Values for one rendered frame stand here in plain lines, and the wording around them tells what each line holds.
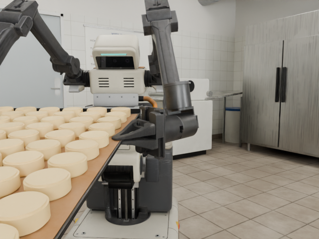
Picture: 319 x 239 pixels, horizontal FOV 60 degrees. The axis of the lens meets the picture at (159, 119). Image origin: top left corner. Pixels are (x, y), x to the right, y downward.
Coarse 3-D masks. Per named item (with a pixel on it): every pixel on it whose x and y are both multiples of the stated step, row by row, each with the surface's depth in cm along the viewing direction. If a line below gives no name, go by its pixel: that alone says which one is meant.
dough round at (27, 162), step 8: (24, 152) 39; (32, 152) 39; (40, 152) 39; (8, 160) 36; (16, 160) 36; (24, 160) 36; (32, 160) 36; (40, 160) 37; (16, 168) 35; (24, 168) 35; (32, 168) 36; (40, 168) 37
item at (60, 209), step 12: (108, 144) 48; (108, 156) 42; (96, 168) 38; (72, 180) 35; (84, 180) 35; (72, 192) 32; (84, 192) 32; (60, 204) 29; (72, 204) 29; (60, 216) 27; (48, 228) 25; (60, 228) 25
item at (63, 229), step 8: (136, 112) 74; (120, 144) 49; (112, 152) 45; (104, 168) 38; (96, 176) 36; (88, 192) 31; (80, 200) 30; (72, 216) 27; (64, 224) 26; (64, 232) 25
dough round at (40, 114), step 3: (33, 111) 67; (36, 111) 67; (39, 111) 67; (42, 111) 67; (45, 111) 67; (27, 114) 64; (30, 114) 64; (33, 114) 64; (36, 114) 64; (39, 114) 64; (42, 114) 64; (45, 114) 65; (39, 117) 64; (42, 117) 64; (39, 120) 64
